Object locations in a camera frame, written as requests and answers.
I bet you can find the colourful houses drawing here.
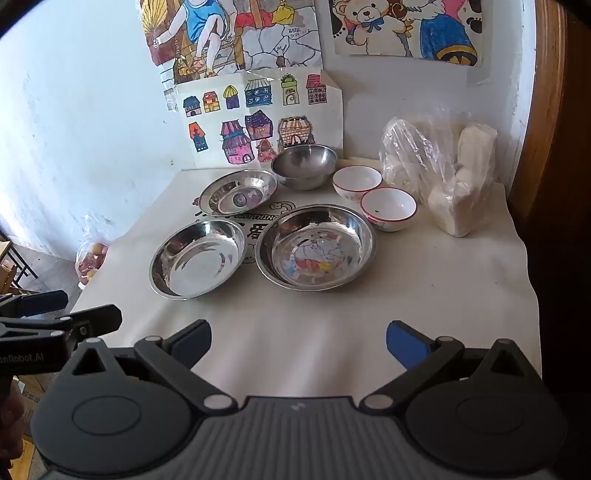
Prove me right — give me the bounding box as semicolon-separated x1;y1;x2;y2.
174;68;345;169

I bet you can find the plastic bag of fruit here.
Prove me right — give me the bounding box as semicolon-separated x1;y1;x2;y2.
75;239;112;291

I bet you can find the stainless steel bowl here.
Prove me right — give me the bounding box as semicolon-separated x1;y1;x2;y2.
270;144;338;191

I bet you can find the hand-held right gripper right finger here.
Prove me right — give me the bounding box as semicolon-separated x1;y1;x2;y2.
358;320;542;414

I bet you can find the plastic bag of white buns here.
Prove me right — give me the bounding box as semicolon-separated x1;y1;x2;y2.
379;117;498;239

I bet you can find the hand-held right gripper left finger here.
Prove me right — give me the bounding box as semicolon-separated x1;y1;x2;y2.
56;319;238;414

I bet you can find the steel plate with blue sticker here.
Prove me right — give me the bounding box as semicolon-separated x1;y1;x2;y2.
198;169;278;216

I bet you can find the printed white tablecloth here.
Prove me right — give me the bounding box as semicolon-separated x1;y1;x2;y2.
69;159;544;402

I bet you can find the teddy bear drawing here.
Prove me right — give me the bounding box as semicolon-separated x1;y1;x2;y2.
328;0;484;68

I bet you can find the children drawing poster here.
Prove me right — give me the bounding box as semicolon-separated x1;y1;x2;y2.
140;0;324;87

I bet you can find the brown wooden cabinet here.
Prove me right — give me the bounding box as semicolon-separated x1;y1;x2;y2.
505;0;591;416

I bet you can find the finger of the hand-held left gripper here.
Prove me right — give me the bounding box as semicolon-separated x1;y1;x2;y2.
0;304;123;352
0;290;69;320

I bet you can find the white bowl with red rim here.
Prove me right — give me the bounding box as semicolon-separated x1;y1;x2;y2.
332;166;383;203

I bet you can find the black metal chair frame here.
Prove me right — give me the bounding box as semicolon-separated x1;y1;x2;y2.
0;222;40;296

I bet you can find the large stainless steel plate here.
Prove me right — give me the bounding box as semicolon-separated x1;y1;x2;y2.
255;205;378;292

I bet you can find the white red-rimmed bowl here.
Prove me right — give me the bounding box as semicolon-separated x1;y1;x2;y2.
359;188;418;232

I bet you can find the cardboard box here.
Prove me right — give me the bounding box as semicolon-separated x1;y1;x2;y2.
16;372;57;408

